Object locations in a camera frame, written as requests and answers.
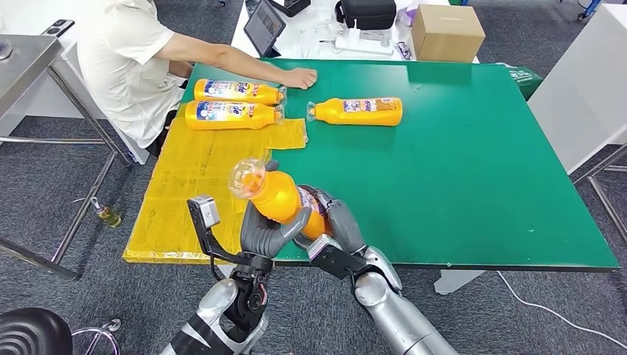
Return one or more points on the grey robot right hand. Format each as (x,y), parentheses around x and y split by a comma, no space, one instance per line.
(345,225)

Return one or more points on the person's right hand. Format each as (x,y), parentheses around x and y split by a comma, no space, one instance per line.
(300,78)

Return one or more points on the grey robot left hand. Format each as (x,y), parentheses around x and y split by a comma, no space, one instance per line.
(257,237)

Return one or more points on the orange detergent bottle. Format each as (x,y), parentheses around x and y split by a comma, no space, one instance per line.
(281,196)
(230,93)
(357,115)
(230,117)

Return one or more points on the person's right forearm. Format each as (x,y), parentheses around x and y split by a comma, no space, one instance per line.
(254,66)

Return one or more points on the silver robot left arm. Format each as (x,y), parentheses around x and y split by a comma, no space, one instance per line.
(215,304)

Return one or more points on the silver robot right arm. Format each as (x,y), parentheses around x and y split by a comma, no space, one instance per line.
(392,313)

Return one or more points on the small yellow liquid bottle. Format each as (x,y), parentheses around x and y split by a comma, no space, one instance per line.
(109,217)

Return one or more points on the black tablet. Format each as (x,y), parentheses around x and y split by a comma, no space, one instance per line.
(264,27)

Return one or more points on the white power strip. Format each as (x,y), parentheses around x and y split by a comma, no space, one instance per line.
(362,45)

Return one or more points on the yellow taped cardboard mat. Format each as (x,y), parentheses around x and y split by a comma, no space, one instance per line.
(196,171)

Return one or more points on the black carry case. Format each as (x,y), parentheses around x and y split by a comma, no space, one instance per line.
(366,13)

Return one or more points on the small printed packet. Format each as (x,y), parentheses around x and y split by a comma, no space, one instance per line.
(404,51)

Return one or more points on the pale purple tissue pack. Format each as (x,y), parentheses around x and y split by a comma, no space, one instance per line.
(407,17)

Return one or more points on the white table leg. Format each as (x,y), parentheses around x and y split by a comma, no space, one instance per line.
(455,282)

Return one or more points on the brown cardboard box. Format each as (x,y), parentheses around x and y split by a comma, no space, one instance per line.
(447,35)

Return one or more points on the person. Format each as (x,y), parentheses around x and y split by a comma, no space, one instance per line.
(117,63)

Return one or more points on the green bag with white print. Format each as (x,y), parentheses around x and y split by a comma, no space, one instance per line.
(524,81)

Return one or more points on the black smartphone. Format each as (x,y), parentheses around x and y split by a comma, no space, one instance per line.
(58,28)

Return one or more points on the white cabinet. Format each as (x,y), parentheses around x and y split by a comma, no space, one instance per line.
(583,88)

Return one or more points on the stainless steel table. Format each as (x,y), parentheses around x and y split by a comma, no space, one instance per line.
(24,61)

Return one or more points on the round metal disc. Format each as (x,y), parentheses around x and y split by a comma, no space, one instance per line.
(4,49)

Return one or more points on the blue metal rack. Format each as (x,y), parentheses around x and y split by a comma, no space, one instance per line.
(590,8)

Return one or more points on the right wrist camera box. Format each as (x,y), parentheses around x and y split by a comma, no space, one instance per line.
(340,262)

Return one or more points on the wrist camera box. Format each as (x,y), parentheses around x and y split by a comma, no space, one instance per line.
(340,262)
(205,210)

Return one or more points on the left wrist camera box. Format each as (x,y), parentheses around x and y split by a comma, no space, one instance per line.
(205,210)

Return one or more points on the steel frame legs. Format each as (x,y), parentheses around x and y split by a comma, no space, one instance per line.
(598,163)

